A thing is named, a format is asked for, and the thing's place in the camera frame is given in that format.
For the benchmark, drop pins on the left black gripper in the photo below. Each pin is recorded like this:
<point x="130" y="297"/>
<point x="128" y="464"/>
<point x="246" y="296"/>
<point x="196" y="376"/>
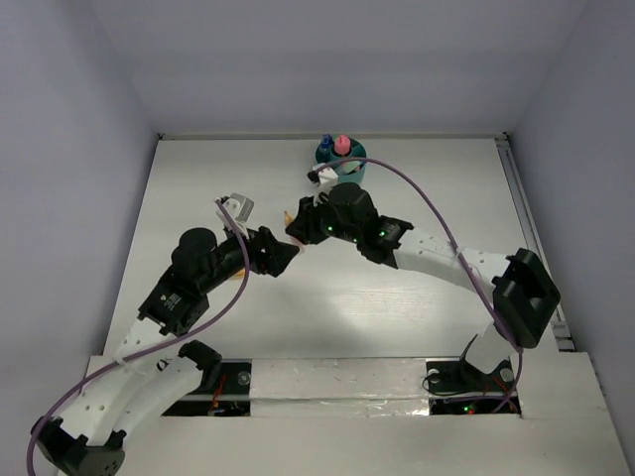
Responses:
<point x="268" y="255"/>

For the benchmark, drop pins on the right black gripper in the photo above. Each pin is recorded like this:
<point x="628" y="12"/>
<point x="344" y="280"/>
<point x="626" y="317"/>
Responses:
<point x="306" y="223"/>

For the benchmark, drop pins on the orange tip pink highlighter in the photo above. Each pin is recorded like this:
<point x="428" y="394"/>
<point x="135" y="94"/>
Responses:
<point x="288" y="219"/>

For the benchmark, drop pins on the blue cap white pen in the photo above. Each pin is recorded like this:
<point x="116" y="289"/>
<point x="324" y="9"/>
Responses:
<point x="323" y="148"/>

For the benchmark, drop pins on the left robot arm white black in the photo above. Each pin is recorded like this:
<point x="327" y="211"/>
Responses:
<point x="159" y="360"/>

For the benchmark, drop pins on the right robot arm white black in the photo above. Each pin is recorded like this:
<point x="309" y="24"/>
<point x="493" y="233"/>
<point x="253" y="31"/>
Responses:
<point x="517" y="288"/>

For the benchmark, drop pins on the teal round organizer container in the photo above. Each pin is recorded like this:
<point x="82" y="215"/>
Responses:
<point x="350" y="168"/>

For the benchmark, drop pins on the pink topped centre tube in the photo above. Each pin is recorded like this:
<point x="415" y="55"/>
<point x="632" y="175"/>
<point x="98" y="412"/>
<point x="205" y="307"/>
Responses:
<point x="341" y="146"/>

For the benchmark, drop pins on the foil covered front board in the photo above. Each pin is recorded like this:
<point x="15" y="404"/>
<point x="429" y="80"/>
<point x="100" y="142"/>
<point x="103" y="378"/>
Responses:
<point x="357" y="387"/>

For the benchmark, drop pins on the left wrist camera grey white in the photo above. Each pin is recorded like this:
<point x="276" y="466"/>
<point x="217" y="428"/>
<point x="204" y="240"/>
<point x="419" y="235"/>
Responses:
<point x="234" y="211"/>

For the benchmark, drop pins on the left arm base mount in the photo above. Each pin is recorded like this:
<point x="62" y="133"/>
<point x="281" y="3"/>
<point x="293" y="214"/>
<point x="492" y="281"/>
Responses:
<point x="228" y="397"/>

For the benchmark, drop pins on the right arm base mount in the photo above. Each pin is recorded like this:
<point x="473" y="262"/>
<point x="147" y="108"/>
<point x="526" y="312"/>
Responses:
<point x="456" y="388"/>

